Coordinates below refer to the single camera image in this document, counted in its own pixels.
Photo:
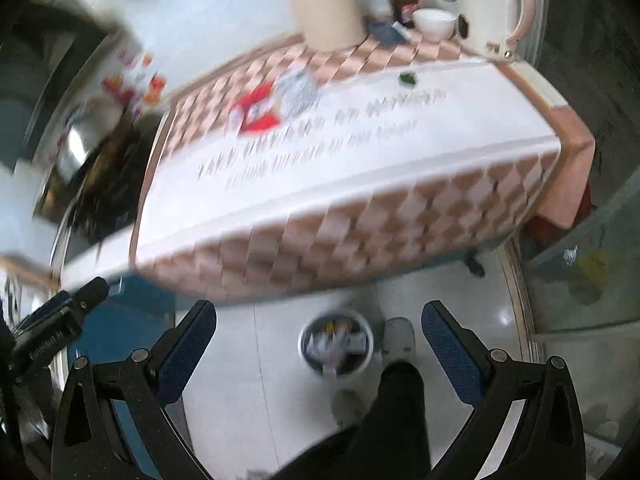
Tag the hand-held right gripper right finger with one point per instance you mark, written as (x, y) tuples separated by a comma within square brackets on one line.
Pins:
[(452, 355)]

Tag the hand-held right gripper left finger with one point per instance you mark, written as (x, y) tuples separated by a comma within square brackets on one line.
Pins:
[(185, 355)]

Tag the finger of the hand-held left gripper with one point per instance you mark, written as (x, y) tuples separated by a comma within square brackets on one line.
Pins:
[(92, 291)]

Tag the white round trash bin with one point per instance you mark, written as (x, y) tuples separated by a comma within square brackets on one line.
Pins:
[(367, 347)]

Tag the red snack packet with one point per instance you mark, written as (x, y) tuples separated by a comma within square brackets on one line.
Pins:
[(257, 110)]

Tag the small green wrapper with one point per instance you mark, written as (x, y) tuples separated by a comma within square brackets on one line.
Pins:
[(408, 78)]

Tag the clear printed plastic bag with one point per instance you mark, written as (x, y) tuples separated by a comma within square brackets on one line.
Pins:
[(299, 91)]

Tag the grey slipper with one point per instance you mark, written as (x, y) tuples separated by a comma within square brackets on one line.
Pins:
[(399, 337), (347, 407)]

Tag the black cooktop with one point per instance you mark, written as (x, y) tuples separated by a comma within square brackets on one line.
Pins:
[(100, 220)]

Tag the wooden rolling pin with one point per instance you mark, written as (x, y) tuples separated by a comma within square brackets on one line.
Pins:
[(25, 264)]

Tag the steel wok lid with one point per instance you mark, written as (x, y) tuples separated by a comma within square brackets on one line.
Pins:
[(75, 145)]

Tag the glass door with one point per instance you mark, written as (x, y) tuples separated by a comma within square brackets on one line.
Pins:
[(590, 285)]

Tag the checkered pink tablecloth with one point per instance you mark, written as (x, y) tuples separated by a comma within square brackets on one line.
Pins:
[(375, 160)]

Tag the black range hood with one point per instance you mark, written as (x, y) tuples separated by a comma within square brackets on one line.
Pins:
[(45, 70)]

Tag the dark smartphone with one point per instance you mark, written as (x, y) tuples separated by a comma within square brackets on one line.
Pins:
[(387, 32)]

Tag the white bowl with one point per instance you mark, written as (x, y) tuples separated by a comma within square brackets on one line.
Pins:
[(434, 24)]

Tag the white and pink kettle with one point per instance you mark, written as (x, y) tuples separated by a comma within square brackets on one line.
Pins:
[(487, 10)]

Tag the cream utensil holder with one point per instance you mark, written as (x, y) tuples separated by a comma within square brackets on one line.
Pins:
[(327, 12)]

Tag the colourful wall stickers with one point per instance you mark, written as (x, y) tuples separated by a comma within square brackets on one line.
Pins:
[(132, 80)]

